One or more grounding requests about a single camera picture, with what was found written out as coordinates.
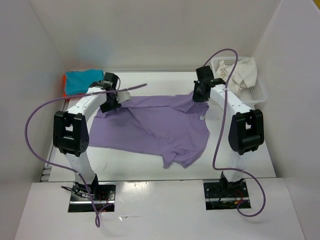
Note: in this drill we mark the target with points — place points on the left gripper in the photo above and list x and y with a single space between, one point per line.
107 105

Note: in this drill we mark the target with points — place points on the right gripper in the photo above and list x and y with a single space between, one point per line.
198 93

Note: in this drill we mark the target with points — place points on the teal t shirt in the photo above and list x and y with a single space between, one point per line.
78 82

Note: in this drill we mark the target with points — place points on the lavender t shirt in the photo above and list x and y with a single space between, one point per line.
172 127

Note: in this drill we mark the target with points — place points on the orange t shirt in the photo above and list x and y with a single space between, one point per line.
64 80

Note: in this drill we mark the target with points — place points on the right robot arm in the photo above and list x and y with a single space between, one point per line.
246 126

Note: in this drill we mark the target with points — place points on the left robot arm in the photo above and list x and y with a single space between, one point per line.
71 135

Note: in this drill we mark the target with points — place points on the white t shirt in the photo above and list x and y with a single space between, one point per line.
243 77

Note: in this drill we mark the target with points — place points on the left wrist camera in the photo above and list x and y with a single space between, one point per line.
122 96

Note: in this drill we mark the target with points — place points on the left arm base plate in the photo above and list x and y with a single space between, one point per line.
104 200

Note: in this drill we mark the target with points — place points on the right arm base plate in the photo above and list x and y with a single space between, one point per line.
216 199

